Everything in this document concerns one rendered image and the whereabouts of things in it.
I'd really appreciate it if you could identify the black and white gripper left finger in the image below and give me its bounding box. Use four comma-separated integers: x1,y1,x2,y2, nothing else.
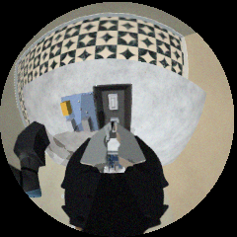
61,121,114,189

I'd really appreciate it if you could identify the yellow block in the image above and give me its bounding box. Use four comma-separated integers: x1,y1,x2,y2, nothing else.
60,100,72,116

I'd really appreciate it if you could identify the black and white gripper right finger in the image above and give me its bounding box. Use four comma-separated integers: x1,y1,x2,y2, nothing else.
114,121,169,189

